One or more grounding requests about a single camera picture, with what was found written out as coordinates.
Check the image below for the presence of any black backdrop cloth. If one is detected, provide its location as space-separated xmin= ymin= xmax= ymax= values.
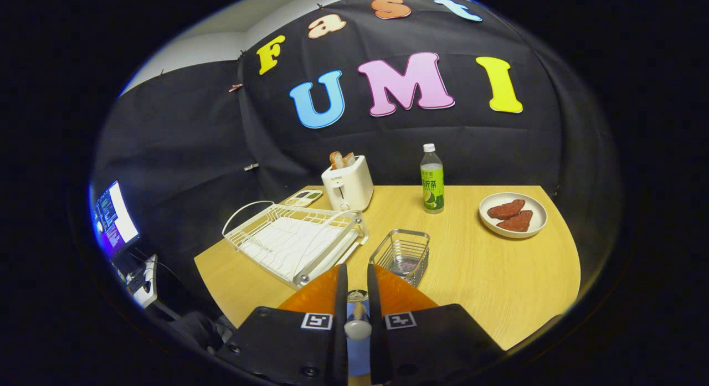
xmin=91 ymin=0 xmax=621 ymax=298

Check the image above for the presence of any green label drink bottle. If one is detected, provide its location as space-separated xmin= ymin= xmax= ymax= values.
xmin=420 ymin=143 xmax=445 ymax=214

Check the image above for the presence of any light blue plate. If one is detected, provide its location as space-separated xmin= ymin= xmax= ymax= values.
xmin=346 ymin=289 xmax=372 ymax=377

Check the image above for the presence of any white compartment condiment dish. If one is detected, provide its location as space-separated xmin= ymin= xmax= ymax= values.
xmin=282 ymin=189 xmax=324 ymax=208

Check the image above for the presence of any red meat piece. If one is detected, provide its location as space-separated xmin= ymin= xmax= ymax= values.
xmin=496 ymin=210 xmax=534 ymax=233
xmin=487 ymin=199 xmax=526 ymax=220

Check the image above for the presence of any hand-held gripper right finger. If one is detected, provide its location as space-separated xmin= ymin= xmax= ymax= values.
xmin=367 ymin=263 xmax=506 ymax=386

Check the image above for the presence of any lit computer monitor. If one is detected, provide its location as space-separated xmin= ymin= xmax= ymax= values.
xmin=91 ymin=179 xmax=140 ymax=259

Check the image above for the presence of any silver spoon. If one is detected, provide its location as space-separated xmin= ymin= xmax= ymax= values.
xmin=343 ymin=302 xmax=373 ymax=341

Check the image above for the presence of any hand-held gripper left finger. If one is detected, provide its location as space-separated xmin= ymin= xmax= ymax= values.
xmin=215 ymin=263 xmax=350 ymax=386

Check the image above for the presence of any white toaster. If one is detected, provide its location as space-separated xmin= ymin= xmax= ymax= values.
xmin=321 ymin=155 xmax=374 ymax=212

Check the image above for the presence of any silver wire basket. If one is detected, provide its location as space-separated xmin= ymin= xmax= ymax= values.
xmin=369 ymin=229 xmax=431 ymax=288

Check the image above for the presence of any white wire dish rack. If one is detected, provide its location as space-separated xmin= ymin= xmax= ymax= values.
xmin=222 ymin=200 xmax=370 ymax=290

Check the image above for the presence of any white side desk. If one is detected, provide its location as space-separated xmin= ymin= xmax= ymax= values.
xmin=133 ymin=255 xmax=161 ymax=309

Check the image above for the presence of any white round plate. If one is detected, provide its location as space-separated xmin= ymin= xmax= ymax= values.
xmin=479 ymin=192 xmax=548 ymax=239

